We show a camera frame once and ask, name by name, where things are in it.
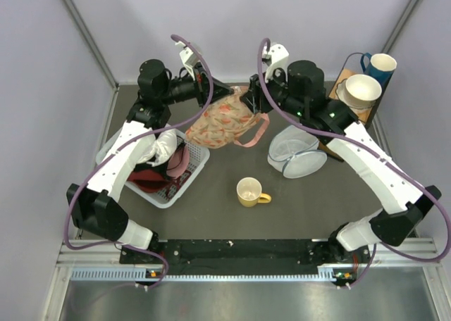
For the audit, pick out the dark red bra in basket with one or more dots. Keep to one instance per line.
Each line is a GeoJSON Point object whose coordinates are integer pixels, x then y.
{"type": "Point", "coordinates": [148, 181]}

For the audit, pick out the white mesh laundry bag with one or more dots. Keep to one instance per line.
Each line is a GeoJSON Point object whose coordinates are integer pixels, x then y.
{"type": "Point", "coordinates": [295, 153]}

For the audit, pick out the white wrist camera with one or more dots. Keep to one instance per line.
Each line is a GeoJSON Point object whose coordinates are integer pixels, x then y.
{"type": "Point", "coordinates": [188, 58]}
{"type": "Point", "coordinates": [274, 56]}

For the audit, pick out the peach floral laundry bag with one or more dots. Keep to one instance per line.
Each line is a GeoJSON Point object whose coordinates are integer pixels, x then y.
{"type": "Point", "coordinates": [225, 121]}

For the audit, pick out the blue white mug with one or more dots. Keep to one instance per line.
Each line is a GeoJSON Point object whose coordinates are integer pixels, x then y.
{"type": "Point", "coordinates": [378, 66]}

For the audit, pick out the wooden black frame shelf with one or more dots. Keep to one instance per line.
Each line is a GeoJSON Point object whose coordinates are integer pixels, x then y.
{"type": "Point", "coordinates": [365, 115]}

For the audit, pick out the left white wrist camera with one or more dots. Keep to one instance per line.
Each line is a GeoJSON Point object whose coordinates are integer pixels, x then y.
{"type": "Point", "coordinates": [188, 58]}

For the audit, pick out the yellow mug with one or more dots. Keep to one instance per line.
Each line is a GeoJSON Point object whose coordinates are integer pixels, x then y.
{"type": "Point", "coordinates": [249, 192]}

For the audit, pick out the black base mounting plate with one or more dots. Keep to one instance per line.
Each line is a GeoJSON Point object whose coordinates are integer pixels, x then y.
{"type": "Point", "coordinates": [253, 256]}

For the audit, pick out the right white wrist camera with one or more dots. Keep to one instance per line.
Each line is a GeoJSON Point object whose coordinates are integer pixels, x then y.
{"type": "Point", "coordinates": [274, 56]}

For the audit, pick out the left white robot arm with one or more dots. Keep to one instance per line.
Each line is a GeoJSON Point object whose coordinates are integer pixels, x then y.
{"type": "Point", "coordinates": [93, 205]}

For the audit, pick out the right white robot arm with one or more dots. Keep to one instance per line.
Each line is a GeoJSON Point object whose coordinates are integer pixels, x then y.
{"type": "Point", "coordinates": [297, 94]}

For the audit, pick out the pink bra in basket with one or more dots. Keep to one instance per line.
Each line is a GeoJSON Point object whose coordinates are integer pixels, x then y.
{"type": "Point", "coordinates": [178, 163]}

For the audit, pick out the white garment in basket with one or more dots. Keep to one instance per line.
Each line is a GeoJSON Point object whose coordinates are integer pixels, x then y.
{"type": "Point", "coordinates": [161, 150]}

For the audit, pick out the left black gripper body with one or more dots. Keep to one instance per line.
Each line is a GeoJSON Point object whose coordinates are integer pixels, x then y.
{"type": "Point", "coordinates": [186, 88]}

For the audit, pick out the white bowl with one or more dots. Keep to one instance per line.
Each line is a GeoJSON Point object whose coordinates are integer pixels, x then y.
{"type": "Point", "coordinates": [359, 91]}

